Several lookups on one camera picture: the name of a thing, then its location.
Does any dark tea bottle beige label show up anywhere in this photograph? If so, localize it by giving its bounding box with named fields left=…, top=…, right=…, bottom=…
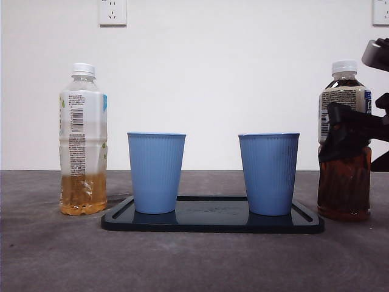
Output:
left=316, top=60, right=373, bottom=222

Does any light tea bottle white label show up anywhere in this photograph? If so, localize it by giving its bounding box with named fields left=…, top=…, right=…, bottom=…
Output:
left=58, top=63, right=109, bottom=217

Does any blue ribbed plastic cup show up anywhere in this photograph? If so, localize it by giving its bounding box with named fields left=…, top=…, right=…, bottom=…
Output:
left=126, top=131, right=187, bottom=215
left=238, top=131, right=301, bottom=217

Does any dark teal rectangular tray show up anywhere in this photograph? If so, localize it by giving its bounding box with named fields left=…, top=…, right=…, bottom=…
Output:
left=100, top=195, right=325, bottom=235

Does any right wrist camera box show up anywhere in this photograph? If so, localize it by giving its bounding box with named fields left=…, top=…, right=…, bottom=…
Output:
left=361, top=38, right=389, bottom=73

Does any white wall socket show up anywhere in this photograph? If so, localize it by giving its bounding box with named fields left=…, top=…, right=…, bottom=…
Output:
left=372, top=0, right=389, bottom=27
left=98, top=0, right=128, bottom=27

